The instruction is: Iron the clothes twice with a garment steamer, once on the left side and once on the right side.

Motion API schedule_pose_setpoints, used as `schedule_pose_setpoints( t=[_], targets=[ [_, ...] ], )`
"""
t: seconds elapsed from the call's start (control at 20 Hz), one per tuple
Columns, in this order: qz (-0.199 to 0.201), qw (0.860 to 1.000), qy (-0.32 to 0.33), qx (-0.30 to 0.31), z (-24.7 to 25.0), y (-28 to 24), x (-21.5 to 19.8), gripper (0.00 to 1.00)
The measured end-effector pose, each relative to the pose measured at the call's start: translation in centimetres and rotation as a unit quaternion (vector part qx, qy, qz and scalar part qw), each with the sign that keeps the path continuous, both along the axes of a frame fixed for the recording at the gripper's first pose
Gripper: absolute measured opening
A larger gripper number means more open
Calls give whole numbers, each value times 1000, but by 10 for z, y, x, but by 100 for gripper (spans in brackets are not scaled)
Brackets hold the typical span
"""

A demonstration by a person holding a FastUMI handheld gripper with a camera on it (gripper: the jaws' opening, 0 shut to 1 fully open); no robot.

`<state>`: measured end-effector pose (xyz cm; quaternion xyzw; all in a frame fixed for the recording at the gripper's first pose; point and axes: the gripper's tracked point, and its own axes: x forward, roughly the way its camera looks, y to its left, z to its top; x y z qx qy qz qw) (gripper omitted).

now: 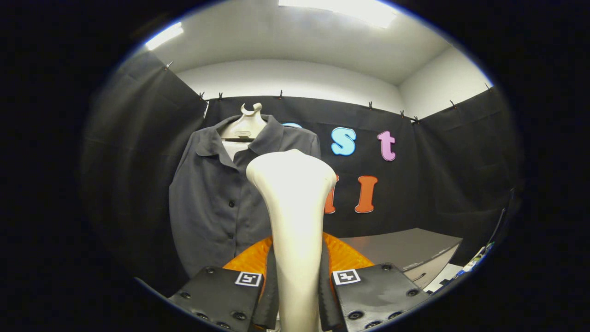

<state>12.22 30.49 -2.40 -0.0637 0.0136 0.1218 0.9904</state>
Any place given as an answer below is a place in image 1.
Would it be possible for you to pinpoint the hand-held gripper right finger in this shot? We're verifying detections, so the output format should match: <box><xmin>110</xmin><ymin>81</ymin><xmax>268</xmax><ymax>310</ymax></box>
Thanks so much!
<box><xmin>318</xmin><ymin>232</ymin><xmax>430</xmax><ymax>332</ymax></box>

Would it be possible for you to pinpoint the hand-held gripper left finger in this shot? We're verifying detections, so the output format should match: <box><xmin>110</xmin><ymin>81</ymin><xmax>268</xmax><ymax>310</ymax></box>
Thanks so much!
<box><xmin>167</xmin><ymin>237</ymin><xmax>280</xmax><ymax>332</ymax></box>

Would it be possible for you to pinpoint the white garment steamer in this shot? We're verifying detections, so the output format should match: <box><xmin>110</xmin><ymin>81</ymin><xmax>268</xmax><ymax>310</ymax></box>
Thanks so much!
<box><xmin>246</xmin><ymin>149</ymin><xmax>337</xmax><ymax>332</ymax></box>

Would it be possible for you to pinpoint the dark grey button shirt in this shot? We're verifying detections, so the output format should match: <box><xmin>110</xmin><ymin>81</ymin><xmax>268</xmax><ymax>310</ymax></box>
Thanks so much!
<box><xmin>169</xmin><ymin>114</ymin><xmax>322</xmax><ymax>277</ymax></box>

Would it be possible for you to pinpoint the white clothes hanger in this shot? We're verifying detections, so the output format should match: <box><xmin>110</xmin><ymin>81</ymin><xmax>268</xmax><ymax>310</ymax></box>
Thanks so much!
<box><xmin>220</xmin><ymin>102</ymin><xmax>268</xmax><ymax>160</ymax></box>

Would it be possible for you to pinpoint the grey cabinet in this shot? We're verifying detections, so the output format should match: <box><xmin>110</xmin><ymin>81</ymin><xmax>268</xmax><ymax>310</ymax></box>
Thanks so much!
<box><xmin>339</xmin><ymin>228</ymin><xmax>463</xmax><ymax>289</ymax></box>

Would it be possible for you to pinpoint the white desk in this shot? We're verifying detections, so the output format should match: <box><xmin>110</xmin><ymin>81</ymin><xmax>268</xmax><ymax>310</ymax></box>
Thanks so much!
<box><xmin>424</xmin><ymin>242</ymin><xmax>496</xmax><ymax>294</ymax></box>

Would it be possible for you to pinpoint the black backdrop cloth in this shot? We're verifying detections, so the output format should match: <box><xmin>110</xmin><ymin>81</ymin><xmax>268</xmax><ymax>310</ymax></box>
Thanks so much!
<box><xmin>81</xmin><ymin>50</ymin><xmax>524</xmax><ymax>296</ymax></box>

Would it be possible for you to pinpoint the row of black cloth clips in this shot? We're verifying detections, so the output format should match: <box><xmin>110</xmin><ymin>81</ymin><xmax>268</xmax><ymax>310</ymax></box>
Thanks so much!
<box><xmin>164</xmin><ymin>61</ymin><xmax>491</xmax><ymax>125</ymax></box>

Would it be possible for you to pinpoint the narrow ceiling light strip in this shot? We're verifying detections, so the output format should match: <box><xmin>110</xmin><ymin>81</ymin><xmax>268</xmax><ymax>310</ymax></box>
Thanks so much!
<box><xmin>145</xmin><ymin>22</ymin><xmax>184</xmax><ymax>51</ymax></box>

